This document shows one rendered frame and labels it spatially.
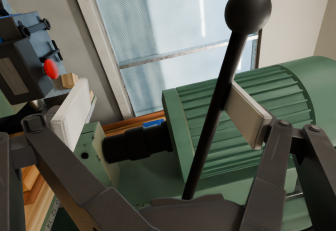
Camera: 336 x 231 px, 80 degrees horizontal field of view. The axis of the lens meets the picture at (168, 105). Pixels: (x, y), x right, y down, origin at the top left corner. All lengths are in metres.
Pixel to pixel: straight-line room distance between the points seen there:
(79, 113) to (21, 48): 0.18
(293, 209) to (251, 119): 0.37
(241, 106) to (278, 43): 1.98
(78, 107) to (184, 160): 0.20
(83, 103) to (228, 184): 0.31
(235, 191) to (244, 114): 0.28
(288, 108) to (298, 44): 1.94
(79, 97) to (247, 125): 0.13
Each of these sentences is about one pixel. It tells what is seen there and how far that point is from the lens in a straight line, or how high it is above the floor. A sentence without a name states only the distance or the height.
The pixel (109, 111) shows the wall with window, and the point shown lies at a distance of 2.04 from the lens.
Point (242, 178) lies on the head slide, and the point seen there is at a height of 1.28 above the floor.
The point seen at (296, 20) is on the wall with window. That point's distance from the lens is 2.17.
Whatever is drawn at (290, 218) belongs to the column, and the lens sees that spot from 0.51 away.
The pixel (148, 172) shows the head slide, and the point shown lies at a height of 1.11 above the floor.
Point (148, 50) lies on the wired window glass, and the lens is 1.82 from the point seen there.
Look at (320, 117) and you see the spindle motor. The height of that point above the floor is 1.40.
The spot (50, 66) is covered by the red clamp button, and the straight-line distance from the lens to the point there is 0.34.
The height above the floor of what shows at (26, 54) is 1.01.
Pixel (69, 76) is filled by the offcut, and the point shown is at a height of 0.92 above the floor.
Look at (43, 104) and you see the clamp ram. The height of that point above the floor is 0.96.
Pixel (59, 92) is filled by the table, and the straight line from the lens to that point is 0.64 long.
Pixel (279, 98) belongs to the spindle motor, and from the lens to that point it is 0.36.
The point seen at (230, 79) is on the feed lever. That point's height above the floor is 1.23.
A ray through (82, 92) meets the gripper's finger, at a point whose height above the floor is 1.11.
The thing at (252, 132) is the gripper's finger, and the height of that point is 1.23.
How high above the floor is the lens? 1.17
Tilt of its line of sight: 2 degrees up
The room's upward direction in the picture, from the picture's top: 77 degrees clockwise
